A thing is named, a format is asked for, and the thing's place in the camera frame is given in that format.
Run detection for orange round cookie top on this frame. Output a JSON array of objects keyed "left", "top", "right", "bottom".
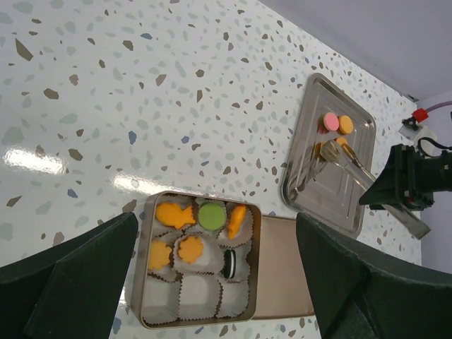
[{"left": 338, "top": 115, "right": 355, "bottom": 135}]

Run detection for orange fish cookie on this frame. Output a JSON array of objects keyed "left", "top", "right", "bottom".
[{"left": 227, "top": 204, "right": 246, "bottom": 239}]

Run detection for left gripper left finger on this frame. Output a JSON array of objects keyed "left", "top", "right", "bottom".
[{"left": 1, "top": 213, "right": 138, "bottom": 338}]

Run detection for orange animal cookie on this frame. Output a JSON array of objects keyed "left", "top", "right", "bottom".
[{"left": 155, "top": 202, "right": 196, "bottom": 230}]

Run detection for black sandwich cookie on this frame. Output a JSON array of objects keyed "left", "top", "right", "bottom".
[{"left": 222, "top": 249, "right": 237, "bottom": 279}]

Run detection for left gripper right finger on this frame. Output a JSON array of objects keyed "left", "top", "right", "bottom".
[{"left": 296, "top": 213, "right": 451, "bottom": 338}]

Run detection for gold tin lid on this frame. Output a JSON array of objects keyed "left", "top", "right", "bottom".
[{"left": 253, "top": 215, "right": 314, "bottom": 320}]

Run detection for pink round cookie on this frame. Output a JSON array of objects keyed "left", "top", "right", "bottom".
[{"left": 318, "top": 112, "right": 340, "bottom": 133}]

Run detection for orange flower cookie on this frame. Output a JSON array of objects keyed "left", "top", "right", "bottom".
[{"left": 148, "top": 240, "right": 172, "bottom": 270}]

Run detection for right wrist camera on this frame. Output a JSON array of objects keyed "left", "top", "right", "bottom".
[{"left": 399, "top": 108, "right": 437, "bottom": 150}]

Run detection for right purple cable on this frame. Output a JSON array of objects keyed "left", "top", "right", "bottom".
[{"left": 425, "top": 100, "right": 452, "bottom": 114}]

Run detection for silver metal tray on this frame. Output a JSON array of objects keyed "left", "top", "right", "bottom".
[{"left": 282, "top": 73, "right": 376, "bottom": 238}]

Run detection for green round cookie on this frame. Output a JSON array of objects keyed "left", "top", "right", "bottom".
[{"left": 198, "top": 203, "right": 227, "bottom": 231}]

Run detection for gold cookie tin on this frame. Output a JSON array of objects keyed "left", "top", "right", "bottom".
[{"left": 131, "top": 191, "right": 262, "bottom": 330}]

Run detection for metal tongs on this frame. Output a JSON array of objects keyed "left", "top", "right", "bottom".
[{"left": 321, "top": 140, "right": 431, "bottom": 239}]

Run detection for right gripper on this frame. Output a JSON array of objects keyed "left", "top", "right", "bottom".
[{"left": 359, "top": 144, "right": 451, "bottom": 211}]

